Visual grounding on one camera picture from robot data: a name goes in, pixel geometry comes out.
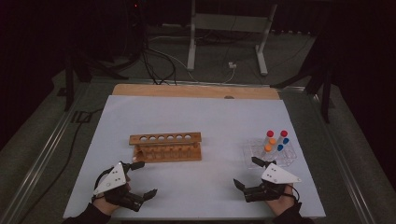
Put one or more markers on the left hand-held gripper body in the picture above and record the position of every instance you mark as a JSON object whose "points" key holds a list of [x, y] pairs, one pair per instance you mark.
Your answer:
{"points": [[114, 180]]}

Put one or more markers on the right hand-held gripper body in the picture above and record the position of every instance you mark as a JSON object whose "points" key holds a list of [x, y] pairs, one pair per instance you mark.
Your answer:
{"points": [[275, 175]]}

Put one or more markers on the orange cap test tube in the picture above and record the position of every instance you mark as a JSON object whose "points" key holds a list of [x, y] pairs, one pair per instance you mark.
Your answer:
{"points": [[268, 148], [272, 141]]}

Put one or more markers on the clear plastic tube rack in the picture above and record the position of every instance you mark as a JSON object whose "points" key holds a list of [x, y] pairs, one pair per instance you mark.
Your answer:
{"points": [[286, 157]]}

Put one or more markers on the blue cap test tube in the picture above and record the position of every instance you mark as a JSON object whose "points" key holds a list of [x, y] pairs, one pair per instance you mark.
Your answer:
{"points": [[285, 141], [280, 147]]}

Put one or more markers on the red cap test tube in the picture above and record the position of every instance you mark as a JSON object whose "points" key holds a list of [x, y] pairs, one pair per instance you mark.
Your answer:
{"points": [[270, 133], [284, 133]]}

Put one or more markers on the wooden test tube rack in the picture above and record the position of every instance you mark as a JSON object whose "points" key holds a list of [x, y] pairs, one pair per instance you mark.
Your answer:
{"points": [[166, 149]]}

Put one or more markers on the person's left hand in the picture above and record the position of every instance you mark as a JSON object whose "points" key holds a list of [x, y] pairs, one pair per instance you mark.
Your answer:
{"points": [[104, 206]]}

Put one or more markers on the person's right hand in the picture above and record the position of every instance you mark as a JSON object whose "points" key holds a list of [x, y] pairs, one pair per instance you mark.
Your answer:
{"points": [[280, 203]]}

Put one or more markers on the white table mat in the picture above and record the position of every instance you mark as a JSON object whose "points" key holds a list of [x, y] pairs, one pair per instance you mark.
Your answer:
{"points": [[202, 124]]}

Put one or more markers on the black tripod stand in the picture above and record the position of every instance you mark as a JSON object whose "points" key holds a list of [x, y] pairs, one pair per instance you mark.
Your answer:
{"points": [[325, 93], [70, 77]]}

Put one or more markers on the grey metal stand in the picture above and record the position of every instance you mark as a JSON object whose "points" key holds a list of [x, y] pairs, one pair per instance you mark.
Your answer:
{"points": [[229, 23]]}

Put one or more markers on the aluminium floor rail frame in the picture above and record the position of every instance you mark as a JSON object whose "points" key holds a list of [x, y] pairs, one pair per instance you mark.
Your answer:
{"points": [[40, 161]]}

